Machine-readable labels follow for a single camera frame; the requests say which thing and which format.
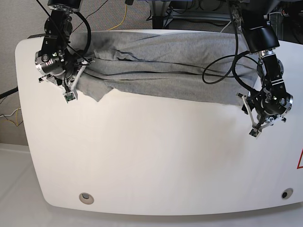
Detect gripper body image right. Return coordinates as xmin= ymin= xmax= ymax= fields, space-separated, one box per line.
xmin=247 ymin=94 xmax=274 ymax=123

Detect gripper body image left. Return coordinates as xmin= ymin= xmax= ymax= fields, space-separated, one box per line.
xmin=55 ymin=61 xmax=82 ymax=87

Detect grey T-shirt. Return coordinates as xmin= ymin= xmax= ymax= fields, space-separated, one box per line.
xmin=76 ymin=31 xmax=247 ymax=106

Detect black robot arm image left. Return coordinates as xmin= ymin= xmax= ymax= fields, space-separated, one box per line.
xmin=35 ymin=0 xmax=91 ymax=88

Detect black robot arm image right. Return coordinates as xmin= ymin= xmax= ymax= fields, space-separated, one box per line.
xmin=203 ymin=0 xmax=293 ymax=129

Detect black bar behind table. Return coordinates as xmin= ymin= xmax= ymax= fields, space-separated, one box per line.
xmin=28 ymin=34 xmax=45 ymax=39

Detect black rod at left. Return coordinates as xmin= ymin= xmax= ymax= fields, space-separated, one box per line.
xmin=0 ymin=87 xmax=18 ymax=99

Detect red warning triangle sticker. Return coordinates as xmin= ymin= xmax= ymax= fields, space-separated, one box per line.
xmin=297 ymin=150 xmax=303 ymax=169

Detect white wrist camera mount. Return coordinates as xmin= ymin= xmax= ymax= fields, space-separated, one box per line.
xmin=35 ymin=56 xmax=94 ymax=103
xmin=237 ymin=93 xmax=286 ymax=138

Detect yellow and white side cables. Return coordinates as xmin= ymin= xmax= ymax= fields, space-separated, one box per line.
xmin=0 ymin=107 xmax=22 ymax=127

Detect yellow floor cable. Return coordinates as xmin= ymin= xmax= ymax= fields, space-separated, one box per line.
xmin=108 ymin=3 xmax=128 ymax=31

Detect aluminium frame rail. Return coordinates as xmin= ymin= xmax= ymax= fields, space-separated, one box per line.
xmin=172 ymin=11 xmax=230 ymax=22

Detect right table cable grommet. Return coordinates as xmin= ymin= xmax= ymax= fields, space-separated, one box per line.
xmin=281 ymin=188 xmax=294 ymax=200

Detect table cable grommet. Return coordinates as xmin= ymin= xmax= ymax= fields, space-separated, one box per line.
xmin=79 ymin=193 xmax=94 ymax=205
xmin=281 ymin=188 xmax=294 ymax=200

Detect black table leg post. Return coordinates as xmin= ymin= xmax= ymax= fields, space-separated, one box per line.
xmin=152 ymin=16 xmax=169 ymax=29

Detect left table cable grommet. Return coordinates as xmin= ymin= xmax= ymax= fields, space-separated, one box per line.
xmin=79 ymin=193 xmax=94 ymax=205

